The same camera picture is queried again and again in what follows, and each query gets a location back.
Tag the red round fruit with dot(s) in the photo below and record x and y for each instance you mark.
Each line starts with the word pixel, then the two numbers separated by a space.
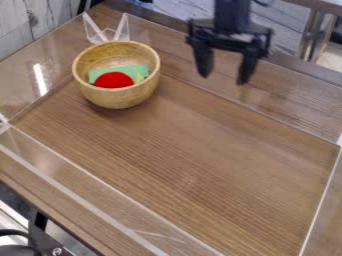
pixel 114 80

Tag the black table leg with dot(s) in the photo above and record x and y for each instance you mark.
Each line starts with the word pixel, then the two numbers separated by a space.
pixel 45 244

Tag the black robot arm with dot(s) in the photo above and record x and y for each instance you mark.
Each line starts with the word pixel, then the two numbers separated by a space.
pixel 232 15

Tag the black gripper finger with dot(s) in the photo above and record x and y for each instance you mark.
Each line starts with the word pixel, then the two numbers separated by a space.
pixel 204 58
pixel 250 56

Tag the green sponge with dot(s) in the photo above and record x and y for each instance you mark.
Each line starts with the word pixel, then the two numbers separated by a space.
pixel 138 72

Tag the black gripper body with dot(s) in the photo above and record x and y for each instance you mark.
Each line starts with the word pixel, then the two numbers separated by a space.
pixel 253 35

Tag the clear acrylic tray wall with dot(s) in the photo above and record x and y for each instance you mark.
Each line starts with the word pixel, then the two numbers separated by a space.
pixel 115 225

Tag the wooden bowl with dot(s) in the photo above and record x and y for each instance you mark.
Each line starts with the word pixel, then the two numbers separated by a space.
pixel 113 54

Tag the metal table leg background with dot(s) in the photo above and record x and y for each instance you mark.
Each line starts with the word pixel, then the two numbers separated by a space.
pixel 316 35

